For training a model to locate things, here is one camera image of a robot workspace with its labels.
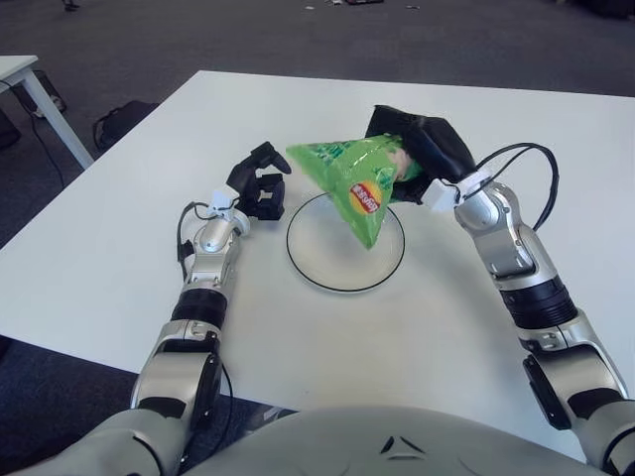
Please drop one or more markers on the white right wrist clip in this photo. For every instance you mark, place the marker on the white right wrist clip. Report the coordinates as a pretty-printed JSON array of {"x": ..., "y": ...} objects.
[{"x": 439, "y": 196}]

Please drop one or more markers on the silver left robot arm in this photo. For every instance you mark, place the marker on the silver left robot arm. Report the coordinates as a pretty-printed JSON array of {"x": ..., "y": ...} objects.
[{"x": 213, "y": 238}]

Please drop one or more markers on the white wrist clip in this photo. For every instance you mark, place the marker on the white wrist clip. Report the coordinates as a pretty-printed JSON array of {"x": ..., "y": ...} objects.
[
  {"x": 439, "y": 196},
  {"x": 222, "y": 197}
]

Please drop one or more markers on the grey robot torso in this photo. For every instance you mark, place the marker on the grey robot torso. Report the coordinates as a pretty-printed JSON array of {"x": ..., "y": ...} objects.
[{"x": 347, "y": 441}]

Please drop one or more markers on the white plate black rim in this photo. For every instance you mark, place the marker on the white plate black rim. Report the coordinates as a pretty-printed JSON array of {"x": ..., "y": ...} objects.
[{"x": 322, "y": 258}]

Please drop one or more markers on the white side table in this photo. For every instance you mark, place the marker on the white side table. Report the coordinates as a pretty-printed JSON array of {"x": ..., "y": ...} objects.
[{"x": 57, "y": 126}]

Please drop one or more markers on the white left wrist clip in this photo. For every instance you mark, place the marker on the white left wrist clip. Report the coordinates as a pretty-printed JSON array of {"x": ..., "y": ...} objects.
[{"x": 222, "y": 197}]

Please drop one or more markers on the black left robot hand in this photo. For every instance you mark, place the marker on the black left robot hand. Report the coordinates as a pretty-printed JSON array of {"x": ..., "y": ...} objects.
[{"x": 243, "y": 178}]

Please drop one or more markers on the black bulky item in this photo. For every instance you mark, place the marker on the black bulky item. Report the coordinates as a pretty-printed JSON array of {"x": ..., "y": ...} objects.
[{"x": 7, "y": 130}]

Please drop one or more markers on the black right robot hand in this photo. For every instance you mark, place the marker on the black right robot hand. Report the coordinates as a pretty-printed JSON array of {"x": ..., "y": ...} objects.
[{"x": 436, "y": 149}]

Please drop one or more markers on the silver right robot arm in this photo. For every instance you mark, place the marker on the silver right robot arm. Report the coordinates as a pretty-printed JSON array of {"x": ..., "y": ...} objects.
[{"x": 496, "y": 223}]

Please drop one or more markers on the black backpack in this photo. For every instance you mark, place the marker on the black backpack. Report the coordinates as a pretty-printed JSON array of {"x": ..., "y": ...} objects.
[{"x": 124, "y": 119}]

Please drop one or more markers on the green chips snack bag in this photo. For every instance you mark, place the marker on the green chips snack bag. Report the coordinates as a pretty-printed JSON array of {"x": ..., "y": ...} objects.
[{"x": 347, "y": 168}]

